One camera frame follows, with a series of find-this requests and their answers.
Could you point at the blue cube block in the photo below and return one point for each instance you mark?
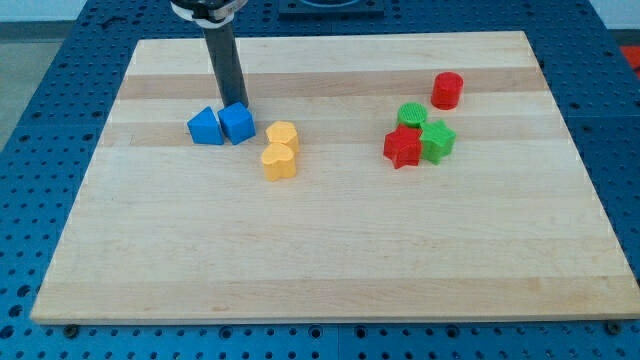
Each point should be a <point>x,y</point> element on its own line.
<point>237,123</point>

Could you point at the red star block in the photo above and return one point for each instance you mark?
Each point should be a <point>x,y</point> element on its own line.
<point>403,146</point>

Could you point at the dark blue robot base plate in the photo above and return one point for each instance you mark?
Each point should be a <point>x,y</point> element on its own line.
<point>295,9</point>

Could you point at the yellow heart block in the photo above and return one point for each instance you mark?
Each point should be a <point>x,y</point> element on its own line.
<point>279,162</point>

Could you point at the yellow pentagon block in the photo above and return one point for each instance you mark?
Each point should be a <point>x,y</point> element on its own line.
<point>285,133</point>

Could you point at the green star block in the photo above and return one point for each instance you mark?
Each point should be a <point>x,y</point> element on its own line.
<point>437,141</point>

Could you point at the light wooden board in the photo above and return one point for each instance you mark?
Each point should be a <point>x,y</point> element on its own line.
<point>507,227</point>

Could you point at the robot arm flange with white ring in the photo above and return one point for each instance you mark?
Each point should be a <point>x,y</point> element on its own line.
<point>207,13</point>

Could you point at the red cylinder block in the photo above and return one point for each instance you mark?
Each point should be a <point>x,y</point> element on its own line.
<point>447,90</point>

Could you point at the green cylinder block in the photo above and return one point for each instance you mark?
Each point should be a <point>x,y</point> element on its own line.
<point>411,114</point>

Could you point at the blue triangle block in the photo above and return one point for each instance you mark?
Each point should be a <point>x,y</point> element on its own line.
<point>204,128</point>

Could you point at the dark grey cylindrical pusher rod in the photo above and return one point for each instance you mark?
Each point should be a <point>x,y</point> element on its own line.
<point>222,48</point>

